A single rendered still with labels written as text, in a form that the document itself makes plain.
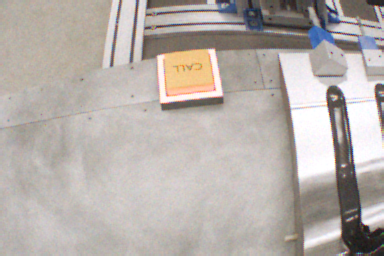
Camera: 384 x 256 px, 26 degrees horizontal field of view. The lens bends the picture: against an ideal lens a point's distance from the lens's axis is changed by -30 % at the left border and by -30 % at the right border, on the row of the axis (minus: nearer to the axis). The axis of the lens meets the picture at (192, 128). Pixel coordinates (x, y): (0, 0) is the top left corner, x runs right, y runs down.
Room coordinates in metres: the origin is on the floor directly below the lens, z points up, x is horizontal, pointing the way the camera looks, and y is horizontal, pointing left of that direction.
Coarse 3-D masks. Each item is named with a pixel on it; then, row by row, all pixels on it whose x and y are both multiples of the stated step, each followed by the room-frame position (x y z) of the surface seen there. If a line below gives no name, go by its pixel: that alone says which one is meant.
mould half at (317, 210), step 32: (288, 64) 0.78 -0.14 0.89; (352, 64) 0.78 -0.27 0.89; (288, 96) 0.73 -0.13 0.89; (320, 96) 0.73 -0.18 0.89; (352, 96) 0.72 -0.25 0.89; (288, 128) 0.73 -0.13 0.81; (320, 128) 0.68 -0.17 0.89; (352, 128) 0.67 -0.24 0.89; (320, 160) 0.63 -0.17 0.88; (320, 192) 0.57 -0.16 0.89; (320, 224) 0.50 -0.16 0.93
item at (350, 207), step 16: (336, 96) 0.73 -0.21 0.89; (336, 112) 0.70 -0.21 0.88; (336, 128) 0.68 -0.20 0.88; (336, 144) 0.65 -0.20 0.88; (352, 144) 0.64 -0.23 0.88; (336, 160) 0.62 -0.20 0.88; (352, 160) 0.62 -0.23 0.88; (336, 176) 0.59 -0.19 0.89; (352, 176) 0.59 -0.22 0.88; (352, 192) 0.55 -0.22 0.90; (352, 208) 0.52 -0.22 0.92; (352, 224) 0.49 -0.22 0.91; (352, 240) 0.47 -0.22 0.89; (368, 240) 0.44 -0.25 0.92
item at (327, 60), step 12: (312, 12) 0.88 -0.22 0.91; (312, 36) 0.82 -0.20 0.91; (324, 36) 0.82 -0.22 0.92; (324, 48) 0.78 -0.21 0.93; (336, 48) 0.79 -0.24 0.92; (312, 60) 0.78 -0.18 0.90; (324, 60) 0.76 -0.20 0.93; (336, 60) 0.76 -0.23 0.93; (324, 72) 0.76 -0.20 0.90; (336, 72) 0.76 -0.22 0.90
